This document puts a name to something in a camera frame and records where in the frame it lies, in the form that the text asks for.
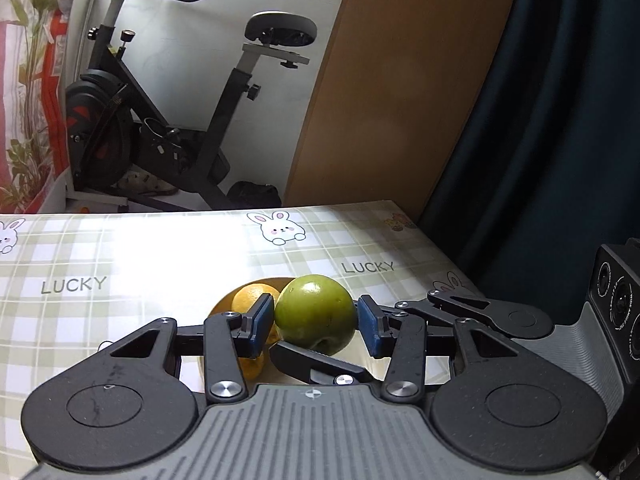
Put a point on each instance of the wooden cabinet side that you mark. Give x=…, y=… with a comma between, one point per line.
x=400, y=85

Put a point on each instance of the pair of sandals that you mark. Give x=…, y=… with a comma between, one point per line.
x=145, y=185

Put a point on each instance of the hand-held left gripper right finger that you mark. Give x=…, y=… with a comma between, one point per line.
x=367, y=322

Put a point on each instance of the beige oval plate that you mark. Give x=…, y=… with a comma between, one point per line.
x=220, y=305

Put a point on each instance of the green orange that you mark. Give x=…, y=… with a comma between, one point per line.
x=312, y=310

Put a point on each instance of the black exercise bike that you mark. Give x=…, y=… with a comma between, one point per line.
x=100, y=110

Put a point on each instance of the large yellow lemon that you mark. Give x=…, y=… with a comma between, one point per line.
x=250, y=297

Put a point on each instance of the printed wall cloth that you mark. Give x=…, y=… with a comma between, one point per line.
x=30, y=85

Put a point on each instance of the black bag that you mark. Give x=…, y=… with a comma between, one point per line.
x=252, y=194

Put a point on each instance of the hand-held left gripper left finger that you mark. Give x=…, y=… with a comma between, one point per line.
x=260, y=322

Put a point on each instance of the dark blue curtain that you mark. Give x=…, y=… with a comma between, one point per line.
x=550, y=135

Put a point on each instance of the checked tablecloth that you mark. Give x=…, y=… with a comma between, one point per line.
x=125, y=260

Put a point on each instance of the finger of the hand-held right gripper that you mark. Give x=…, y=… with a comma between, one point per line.
x=460, y=305
x=300, y=360

